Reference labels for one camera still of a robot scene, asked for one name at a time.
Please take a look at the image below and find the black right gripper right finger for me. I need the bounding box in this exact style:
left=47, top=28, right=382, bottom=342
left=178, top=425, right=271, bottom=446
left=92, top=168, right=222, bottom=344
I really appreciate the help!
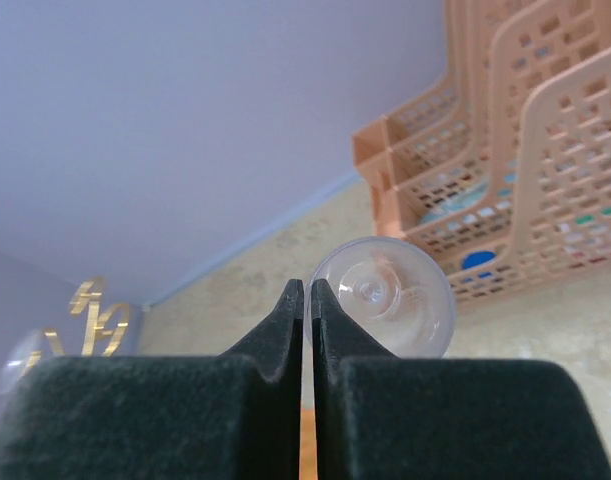
left=310, top=279, right=611, bottom=479

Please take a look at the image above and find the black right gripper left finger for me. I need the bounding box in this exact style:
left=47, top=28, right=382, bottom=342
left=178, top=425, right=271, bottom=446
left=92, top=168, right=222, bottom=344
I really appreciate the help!
left=0, top=279, right=304, bottom=479

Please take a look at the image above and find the clear champagne flute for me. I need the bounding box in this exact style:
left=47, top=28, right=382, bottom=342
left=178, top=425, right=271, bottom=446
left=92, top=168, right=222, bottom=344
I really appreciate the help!
left=306, top=236, right=457, bottom=358

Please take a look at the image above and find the clear wine glass front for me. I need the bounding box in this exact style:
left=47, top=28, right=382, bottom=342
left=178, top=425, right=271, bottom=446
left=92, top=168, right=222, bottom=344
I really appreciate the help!
left=0, top=330, right=43, bottom=395

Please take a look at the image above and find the gold wine glass rack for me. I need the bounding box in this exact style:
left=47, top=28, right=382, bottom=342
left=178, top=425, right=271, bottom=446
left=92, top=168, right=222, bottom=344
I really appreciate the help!
left=28, top=276, right=131, bottom=365

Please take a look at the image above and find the peach plastic file organizer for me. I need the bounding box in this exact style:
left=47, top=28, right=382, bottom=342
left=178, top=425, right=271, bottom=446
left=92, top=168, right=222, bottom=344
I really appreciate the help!
left=352, top=1, right=611, bottom=310

